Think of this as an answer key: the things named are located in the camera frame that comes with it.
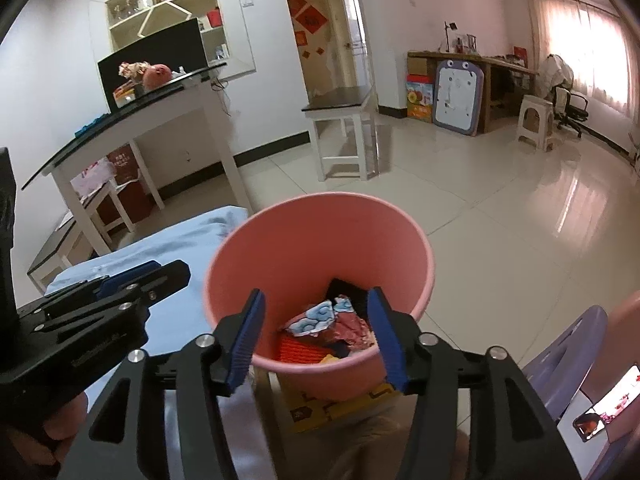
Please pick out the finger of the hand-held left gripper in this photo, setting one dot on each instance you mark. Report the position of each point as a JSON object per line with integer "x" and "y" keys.
{"x": 165, "y": 280}
{"x": 127, "y": 277}

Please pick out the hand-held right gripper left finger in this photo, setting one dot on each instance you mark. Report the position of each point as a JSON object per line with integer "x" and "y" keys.
{"x": 247, "y": 340}

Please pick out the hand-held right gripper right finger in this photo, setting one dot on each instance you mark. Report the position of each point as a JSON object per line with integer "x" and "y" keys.
{"x": 385, "y": 340}

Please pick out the dark red patterned wrapper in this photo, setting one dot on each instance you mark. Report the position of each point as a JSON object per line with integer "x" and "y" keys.
{"x": 352, "y": 332}

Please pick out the yellow wrapper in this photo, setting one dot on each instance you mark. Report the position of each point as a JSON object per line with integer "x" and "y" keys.
{"x": 330, "y": 358}

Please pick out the black knitted pad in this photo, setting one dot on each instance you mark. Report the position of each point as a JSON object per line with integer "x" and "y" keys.
{"x": 345, "y": 287}

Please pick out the pink plastic bucket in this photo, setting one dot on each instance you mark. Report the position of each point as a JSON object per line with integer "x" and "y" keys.
{"x": 310, "y": 240}

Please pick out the person's left hand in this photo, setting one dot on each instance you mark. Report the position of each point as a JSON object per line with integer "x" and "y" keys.
{"x": 62, "y": 420}

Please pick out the light blue printed sheet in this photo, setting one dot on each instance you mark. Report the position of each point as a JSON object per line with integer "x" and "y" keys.
{"x": 210, "y": 230}

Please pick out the long dark-top white bench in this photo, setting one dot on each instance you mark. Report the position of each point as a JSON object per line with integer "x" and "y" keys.
{"x": 55, "y": 250}

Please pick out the yellow printed flat box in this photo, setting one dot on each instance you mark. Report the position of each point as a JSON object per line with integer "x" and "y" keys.
{"x": 320, "y": 410}

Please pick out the tan cloth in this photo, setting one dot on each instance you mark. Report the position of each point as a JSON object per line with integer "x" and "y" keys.
{"x": 380, "y": 440}

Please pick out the dark red box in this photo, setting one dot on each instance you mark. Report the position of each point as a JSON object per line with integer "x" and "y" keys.
{"x": 127, "y": 170}

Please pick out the pink gift box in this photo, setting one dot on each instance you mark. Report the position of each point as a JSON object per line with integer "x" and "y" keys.
{"x": 92, "y": 175}

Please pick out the blue packet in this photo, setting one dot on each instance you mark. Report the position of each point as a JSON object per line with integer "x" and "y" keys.
{"x": 91, "y": 125}

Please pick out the glass-top white table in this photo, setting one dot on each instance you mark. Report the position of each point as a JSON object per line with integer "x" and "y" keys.
{"x": 165, "y": 105}

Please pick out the purple plastic chair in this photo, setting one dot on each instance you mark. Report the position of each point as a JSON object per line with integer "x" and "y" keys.
{"x": 565, "y": 355}

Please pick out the red tin box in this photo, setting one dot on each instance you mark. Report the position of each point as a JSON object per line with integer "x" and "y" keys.
{"x": 127, "y": 92}

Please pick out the orange round ball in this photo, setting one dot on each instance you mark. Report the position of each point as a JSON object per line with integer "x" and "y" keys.
{"x": 157, "y": 77}

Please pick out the dried flower arrangement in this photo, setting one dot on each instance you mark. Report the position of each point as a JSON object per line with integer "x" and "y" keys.
{"x": 132, "y": 71}

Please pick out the smartphone with lit screen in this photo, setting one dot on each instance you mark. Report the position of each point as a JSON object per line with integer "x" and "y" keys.
{"x": 607, "y": 402}

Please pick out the black monitor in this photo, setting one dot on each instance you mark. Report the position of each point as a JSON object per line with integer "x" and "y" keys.
{"x": 160, "y": 45}

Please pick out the pink rounded object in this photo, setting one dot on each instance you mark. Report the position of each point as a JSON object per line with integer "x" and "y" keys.
{"x": 625, "y": 325}

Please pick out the colourful printed box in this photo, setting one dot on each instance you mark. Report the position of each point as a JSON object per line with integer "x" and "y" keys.
{"x": 419, "y": 100}

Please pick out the small dark-top white bench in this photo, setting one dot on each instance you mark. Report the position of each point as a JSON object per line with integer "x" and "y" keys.
{"x": 340, "y": 97}

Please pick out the purple-framed drawing board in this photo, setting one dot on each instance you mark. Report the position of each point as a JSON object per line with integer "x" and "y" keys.
{"x": 457, "y": 95}

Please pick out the white plastic stool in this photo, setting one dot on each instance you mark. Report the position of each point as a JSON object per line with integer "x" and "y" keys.
{"x": 535, "y": 120}

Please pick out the small red box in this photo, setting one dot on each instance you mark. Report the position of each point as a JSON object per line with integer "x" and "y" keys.
{"x": 214, "y": 17}

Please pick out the brown cardboard box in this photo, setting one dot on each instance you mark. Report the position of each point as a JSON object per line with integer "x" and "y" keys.
{"x": 417, "y": 65}

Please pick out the red diamond paper decoration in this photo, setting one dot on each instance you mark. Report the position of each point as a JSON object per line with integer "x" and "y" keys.
{"x": 310, "y": 21}

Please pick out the black office chair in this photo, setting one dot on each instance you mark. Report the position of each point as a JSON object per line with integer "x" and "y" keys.
{"x": 572, "y": 107}

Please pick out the wooden desk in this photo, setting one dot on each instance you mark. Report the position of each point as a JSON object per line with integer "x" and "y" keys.
{"x": 500, "y": 62}

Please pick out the desk lamp stand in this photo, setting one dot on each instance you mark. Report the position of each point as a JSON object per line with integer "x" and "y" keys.
{"x": 450, "y": 35}

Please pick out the white garment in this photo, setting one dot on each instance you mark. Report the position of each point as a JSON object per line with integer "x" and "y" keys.
{"x": 557, "y": 72}

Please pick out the light window curtain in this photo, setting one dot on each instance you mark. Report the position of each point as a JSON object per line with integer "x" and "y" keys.
{"x": 590, "y": 50}

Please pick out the white recessed wall shelf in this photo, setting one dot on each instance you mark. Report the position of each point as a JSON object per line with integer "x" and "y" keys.
{"x": 235, "y": 35}

